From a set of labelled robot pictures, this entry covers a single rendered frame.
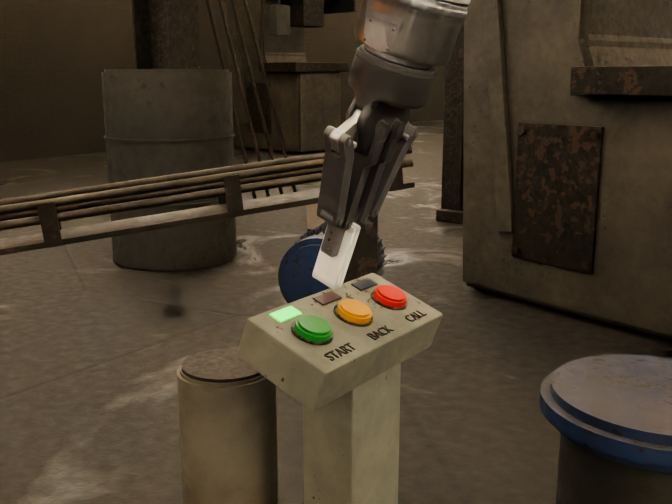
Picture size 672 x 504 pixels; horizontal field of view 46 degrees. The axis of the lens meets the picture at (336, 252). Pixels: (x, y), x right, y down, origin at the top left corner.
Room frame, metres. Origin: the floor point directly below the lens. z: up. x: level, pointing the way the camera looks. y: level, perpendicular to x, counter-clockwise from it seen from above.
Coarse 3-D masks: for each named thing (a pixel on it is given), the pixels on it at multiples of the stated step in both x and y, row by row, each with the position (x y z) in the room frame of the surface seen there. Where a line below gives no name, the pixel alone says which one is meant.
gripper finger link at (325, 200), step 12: (324, 132) 0.69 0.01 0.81; (348, 144) 0.68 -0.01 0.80; (324, 156) 0.71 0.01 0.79; (336, 156) 0.70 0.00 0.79; (348, 156) 0.69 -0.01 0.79; (324, 168) 0.71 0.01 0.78; (336, 168) 0.70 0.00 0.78; (348, 168) 0.70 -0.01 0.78; (324, 180) 0.71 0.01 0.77; (336, 180) 0.70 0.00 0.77; (348, 180) 0.71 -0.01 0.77; (324, 192) 0.72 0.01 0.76; (336, 192) 0.71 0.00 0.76; (324, 204) 0.72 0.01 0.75; (336, 204) 0.71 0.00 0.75; (336, 216) 0.72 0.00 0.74
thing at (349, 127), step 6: (354, 114) 0.70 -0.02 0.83; (348, 120) 0.70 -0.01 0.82; (354, 120) 0.70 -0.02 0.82; (342, 126) 0.69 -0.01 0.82; (348, 126) 0.69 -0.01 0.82; (354, 126) 0.70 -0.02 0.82; (336, 132) 0.69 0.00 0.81; (342, 132) 0.69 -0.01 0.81; (348, 132) 0.69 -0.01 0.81; (354, 132) 0.70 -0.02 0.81; (330, 138) 0.69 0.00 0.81; (336, 138) 0.68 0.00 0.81; (336, 144) 0.69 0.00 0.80; (354, 144) 0.69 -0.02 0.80; (336, 150) 0.69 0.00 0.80
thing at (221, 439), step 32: (224, 352) 0.94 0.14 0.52; (192, 384) 0.85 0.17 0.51; (224, 384) 0.85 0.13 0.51; (256, 384) 0.86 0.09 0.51; (192, 416) 0.85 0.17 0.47; (224, 416) 0.84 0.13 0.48; (256, 416) 0.86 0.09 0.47; (192, 448) 0.86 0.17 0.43; (224, 448) 0.84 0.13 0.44; (256, 448) 0.86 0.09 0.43; (192, 480) 0.86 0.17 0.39; (224, 480) 0.84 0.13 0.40; (256, 480) 0.86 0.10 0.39
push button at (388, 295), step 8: (376, 288) 0.90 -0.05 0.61; (384, 288) 0.90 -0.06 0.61; (392, 288) 0.91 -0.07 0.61; (376, 296) 0.89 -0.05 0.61; (384, 296) 0.89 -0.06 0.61; (392, 296) 0.89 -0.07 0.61; (400, 296) 0.89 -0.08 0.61; (384, 304) 0.88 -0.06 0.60; (392, 304) 0.88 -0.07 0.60; (400, 304) 0.88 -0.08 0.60
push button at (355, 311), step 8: (344, 304) 0.84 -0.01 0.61; (352, 304) 0.84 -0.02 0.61; (360, 304) 0.85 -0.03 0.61; (344, 312) 0.83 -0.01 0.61; (352, 312) 0.82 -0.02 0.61; (360, 312) 0.83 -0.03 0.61; (368, 312) 0.83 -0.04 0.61; (352, 320) 0.82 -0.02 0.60; (360, 320) 0.82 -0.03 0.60; (368, 320) 0.83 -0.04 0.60
